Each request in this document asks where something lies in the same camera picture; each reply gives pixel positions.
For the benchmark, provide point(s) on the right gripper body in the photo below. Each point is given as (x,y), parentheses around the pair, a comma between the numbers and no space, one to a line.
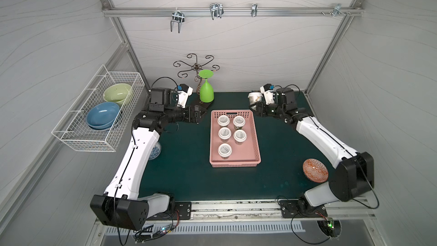
(261,108)

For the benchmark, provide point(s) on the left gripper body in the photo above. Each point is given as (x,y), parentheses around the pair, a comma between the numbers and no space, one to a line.
(193,114)

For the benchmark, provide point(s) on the yogurt cup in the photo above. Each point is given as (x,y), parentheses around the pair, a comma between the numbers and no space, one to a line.
(225,150)
(254,98)
(238,122)
(223,120)

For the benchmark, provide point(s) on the yogurt cup mid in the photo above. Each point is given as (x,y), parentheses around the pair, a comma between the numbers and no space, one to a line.
(224,134)
(240,136)

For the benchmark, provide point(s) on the pink plastic basket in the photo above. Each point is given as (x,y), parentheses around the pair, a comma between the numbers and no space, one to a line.
(234,141)

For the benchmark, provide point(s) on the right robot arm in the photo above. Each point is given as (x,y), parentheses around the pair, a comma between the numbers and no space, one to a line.
(354,171)

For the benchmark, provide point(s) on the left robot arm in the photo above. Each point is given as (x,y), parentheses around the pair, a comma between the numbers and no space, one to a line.
(120,205)

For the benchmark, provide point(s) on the green upturned goblet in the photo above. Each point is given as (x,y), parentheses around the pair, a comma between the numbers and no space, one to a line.
(206,91)

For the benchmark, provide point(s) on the dark metal cup tree stand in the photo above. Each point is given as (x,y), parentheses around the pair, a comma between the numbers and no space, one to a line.
(196,67)

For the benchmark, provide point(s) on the blue white patterned bowl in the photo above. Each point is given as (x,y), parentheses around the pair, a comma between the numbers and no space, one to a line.
(156,151)

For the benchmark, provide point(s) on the light green bowl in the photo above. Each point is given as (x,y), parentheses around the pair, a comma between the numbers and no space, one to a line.
(120,94)

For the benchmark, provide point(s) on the orange patterned bowl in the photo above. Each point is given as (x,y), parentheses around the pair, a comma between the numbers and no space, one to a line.
(315,170)

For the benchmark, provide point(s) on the double metal hook left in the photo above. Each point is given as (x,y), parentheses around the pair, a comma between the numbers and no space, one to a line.
(178,19)

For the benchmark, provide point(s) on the double metal hook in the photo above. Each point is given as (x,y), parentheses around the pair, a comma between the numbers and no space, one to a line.
(178,19)
(216,10)

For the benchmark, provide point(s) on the single metal hook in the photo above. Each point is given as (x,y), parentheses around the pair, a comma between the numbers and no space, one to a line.
(254,9)

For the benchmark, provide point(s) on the double metal hook middle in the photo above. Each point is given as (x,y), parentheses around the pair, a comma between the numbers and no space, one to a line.
(216,10)

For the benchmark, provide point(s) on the metal hook right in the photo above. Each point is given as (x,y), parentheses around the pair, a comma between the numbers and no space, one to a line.
(336,12)

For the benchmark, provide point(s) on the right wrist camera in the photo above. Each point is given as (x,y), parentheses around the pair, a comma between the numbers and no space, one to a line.
(268,92)

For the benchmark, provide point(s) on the white wire wall basket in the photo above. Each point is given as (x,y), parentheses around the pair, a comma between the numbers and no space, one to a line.
(72,129)

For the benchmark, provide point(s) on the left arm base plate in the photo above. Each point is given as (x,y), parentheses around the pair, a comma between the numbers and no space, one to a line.
(175,211)

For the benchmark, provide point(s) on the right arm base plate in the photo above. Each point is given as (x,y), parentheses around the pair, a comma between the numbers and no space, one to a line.
(290,208)

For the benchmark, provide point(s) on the aluminium top rail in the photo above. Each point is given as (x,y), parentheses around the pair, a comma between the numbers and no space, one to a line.
(228,12)

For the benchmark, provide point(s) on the aluminium rail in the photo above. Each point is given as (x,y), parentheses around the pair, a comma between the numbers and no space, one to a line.
(228,12)
(269,209)

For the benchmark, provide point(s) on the aluminium front rail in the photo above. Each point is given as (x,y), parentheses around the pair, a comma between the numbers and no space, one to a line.
(269,209)

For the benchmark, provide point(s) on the white slotted cable duct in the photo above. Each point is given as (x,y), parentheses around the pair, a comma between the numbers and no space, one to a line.
(239,228)

